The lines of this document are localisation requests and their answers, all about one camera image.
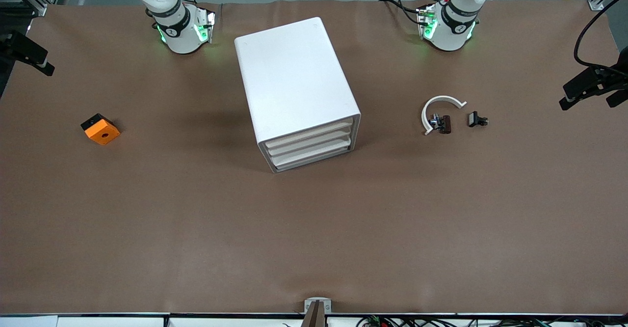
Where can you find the brown table mat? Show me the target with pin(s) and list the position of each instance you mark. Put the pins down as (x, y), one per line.
(147, 219)

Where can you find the white drawer cabinet housing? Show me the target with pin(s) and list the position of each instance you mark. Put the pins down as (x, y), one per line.
(294, 71)

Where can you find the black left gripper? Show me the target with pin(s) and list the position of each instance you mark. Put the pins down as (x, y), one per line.
(599, 77)

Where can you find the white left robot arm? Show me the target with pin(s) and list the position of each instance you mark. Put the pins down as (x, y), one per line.
(449, 37)

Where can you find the white plastic drawer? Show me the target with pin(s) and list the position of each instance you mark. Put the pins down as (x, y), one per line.
(314, 156)
(310, 145)

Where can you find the small black switch part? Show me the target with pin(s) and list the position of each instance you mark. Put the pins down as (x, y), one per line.
(474, 119)

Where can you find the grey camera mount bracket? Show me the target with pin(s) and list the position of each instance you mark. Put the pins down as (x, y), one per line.
(316, 312)

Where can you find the orange button enclosure box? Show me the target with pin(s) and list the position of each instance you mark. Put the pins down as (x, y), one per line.
(103, 134)

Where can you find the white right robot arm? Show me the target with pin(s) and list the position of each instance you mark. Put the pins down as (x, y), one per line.
(179, 37)

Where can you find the white curved pipe clamp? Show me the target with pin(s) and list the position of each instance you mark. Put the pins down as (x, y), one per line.
(440, 98)

